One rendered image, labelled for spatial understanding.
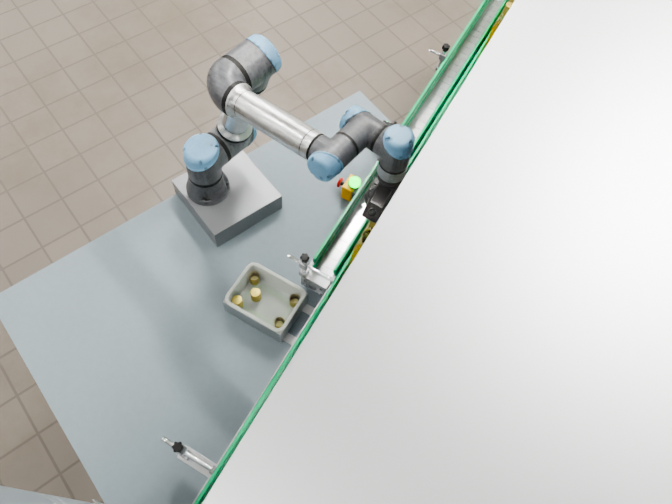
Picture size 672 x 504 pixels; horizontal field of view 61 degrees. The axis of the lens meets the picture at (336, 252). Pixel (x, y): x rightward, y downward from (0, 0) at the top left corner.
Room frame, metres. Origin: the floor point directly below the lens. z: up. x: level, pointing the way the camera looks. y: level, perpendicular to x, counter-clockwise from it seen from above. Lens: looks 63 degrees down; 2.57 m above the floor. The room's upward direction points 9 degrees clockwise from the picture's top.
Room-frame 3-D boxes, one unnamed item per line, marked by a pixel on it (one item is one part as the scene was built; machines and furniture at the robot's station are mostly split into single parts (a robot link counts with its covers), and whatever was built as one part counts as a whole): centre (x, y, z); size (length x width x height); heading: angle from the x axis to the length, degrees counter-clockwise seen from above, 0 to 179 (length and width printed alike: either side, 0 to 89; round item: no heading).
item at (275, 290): (0.69, 0.20, 0.80); 0.22 x 0.17 x 0.09; 69
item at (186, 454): (0.16, 0.30, 0.90); 0.17 x 0.05 x 0.23; 69
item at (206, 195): (1.06, 0.48, 0.88); 0.15 x 0.15 x 0.10
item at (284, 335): (0.68, 0.18, 0.79); 0.27 x 0.17 x 0.08; 69
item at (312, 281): (0.75, 0.05, 0.85); 0.09 x 0.04 x 0.07; 69
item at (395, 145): (0.88, -0.11, 1.45); 0.09 x 0.08 x 0.11; 58
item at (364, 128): (0.92, -0.01, 1.45); 0.11 x 0.11 x 0.08; 58
